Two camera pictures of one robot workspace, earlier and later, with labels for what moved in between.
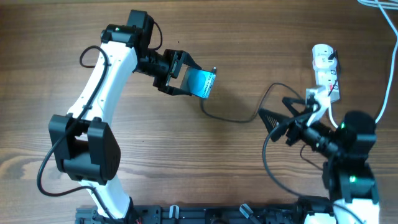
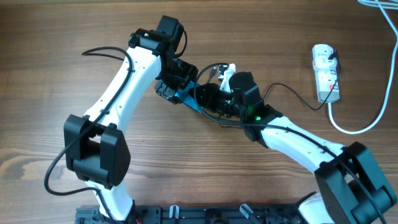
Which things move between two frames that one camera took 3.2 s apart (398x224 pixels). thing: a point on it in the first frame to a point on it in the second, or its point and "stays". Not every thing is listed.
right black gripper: x=297 y=127 to x=211 y=91
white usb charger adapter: x=323 y=61 stays
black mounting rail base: x=199 y=214 stays
